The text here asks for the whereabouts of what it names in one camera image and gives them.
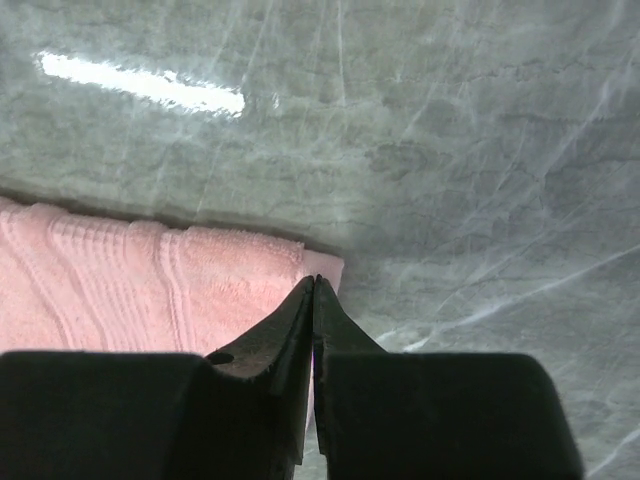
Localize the pink towel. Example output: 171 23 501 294
1 199 344 357

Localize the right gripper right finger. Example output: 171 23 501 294
312 277 584 479

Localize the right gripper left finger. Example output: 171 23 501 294
1 278 313 479

